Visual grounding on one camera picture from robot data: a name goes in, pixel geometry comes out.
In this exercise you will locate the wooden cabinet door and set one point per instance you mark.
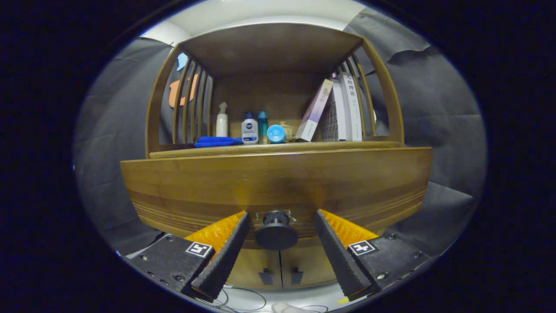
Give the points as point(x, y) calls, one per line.
point(312, 265)
point(249, 265)

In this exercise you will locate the dark patterned book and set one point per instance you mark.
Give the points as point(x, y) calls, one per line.
point(330, 119)

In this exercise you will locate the white bottle with blue cap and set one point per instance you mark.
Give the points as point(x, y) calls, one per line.
point(249, 130)

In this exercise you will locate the blue and white tube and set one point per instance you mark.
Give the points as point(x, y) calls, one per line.
point(276, 134)

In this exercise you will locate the blue folded cloth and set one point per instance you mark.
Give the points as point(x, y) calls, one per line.
point(215, 141)

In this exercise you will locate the cream lidded tea cup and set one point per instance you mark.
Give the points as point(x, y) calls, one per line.
point(290, 130)

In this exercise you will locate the white pump bottle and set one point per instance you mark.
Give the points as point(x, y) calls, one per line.
point(222, 126)

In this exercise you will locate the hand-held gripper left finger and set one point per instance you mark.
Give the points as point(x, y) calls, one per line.
point(226, 256)

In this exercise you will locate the wooden countertop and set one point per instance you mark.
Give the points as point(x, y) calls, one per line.
point(282, 149)

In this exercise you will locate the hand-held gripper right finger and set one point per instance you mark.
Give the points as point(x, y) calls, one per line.
point(336, 256)

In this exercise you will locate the teal transparent bottle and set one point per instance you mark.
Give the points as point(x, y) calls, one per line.
point(262, 126)

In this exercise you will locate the white rounded object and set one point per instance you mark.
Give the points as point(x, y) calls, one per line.
point(286, 308)

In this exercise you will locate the purple and white book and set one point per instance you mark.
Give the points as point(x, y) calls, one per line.
point(313, 111)

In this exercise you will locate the white book with black lettering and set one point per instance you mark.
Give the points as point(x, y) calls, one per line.
point(354, 108)

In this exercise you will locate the plain white book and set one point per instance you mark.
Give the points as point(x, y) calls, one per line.
point(341, 117)

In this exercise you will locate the brown wooden cabinet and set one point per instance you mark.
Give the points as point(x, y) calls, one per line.
point(269, 48)

